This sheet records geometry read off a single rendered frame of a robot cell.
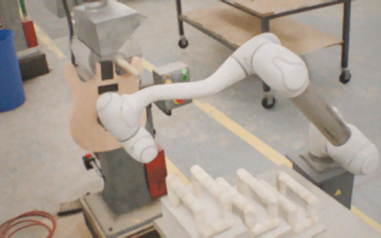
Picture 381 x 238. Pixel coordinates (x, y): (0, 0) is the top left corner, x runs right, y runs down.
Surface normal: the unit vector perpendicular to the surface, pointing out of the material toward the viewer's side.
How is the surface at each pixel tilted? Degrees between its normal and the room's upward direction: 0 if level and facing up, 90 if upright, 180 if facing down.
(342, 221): 0
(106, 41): 90
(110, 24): 90
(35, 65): 90
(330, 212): 0
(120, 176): 90
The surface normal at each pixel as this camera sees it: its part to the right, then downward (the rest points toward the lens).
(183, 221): -0.09, -0.87
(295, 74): 0.33, 0.37
